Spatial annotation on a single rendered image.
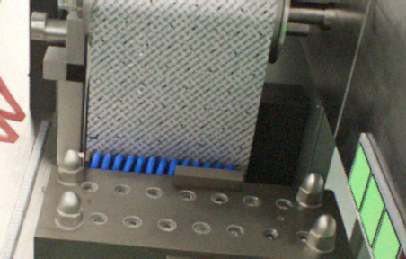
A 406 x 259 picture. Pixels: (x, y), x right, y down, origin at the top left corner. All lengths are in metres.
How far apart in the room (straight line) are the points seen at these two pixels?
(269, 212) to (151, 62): 0.26
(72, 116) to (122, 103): 0.13
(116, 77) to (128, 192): 0.16
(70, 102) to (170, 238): 0.30
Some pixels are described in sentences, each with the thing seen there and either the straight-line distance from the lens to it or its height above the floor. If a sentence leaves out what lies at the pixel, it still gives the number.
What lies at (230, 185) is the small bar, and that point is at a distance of 1.04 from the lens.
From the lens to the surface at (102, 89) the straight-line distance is 1.03.
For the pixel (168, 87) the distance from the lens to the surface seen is 1.03.
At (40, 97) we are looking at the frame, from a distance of 1.44.
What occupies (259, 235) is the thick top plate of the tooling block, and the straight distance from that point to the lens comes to 0.98.
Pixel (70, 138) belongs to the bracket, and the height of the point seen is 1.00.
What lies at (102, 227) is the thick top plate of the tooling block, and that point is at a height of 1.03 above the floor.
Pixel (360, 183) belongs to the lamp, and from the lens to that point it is 0.83.
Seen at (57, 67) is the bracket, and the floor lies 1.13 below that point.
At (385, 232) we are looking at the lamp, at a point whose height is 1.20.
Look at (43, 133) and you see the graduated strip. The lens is 1.38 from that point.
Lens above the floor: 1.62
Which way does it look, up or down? 32 degrees down
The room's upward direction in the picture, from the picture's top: 6 degrees clockwise
